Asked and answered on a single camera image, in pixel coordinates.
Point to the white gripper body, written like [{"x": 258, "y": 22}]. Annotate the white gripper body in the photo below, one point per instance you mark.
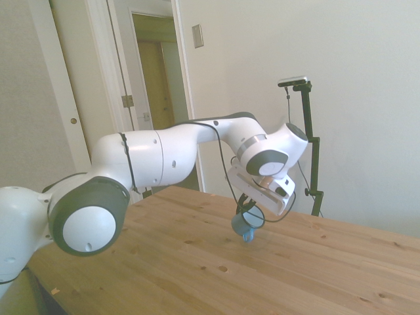
[{"x": 259, "y": 197}]

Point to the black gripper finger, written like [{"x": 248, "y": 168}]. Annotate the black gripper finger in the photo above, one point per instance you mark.
[
  {"x": 241, "y": 203},
  {"x": 250, "y": 203}
]

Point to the blue enamel mug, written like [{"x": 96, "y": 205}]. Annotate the blue enamel mug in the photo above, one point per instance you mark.
[{"x": 243, "y": 224}]

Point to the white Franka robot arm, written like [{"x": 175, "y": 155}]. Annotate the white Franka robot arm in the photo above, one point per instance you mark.
[{"x": 164, "y": 154}]

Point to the brown hallway door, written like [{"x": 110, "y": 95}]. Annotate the brown hallway door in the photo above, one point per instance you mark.
[{"x": 157, "y": 92}]

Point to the metal door hinge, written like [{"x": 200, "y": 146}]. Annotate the metal door hinge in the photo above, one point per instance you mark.
[{"x": 127, "y": 101}]

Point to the brass door knob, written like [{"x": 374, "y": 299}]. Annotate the brass door knob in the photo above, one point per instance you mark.
[{"x": 73, "y": 120}]

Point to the white door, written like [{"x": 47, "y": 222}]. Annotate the white door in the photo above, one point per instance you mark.
[{"x": 88, "y": 65}]

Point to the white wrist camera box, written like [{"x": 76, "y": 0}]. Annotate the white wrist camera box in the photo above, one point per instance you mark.
[{"x": 283, "y": 188}]

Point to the black camera stand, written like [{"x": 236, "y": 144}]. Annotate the black camera stand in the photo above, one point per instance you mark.
[
  {"x": 288, "y": 105},
  {"x": 315, "y": 164}
]

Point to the silver exterior camera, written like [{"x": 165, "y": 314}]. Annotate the silver exterior camera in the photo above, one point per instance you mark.
[{"x": 293, "y": 81}]

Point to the beige wall switch plate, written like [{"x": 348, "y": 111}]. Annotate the beige wall switch plate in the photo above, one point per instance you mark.
[{"x": 197, "y": 36}]

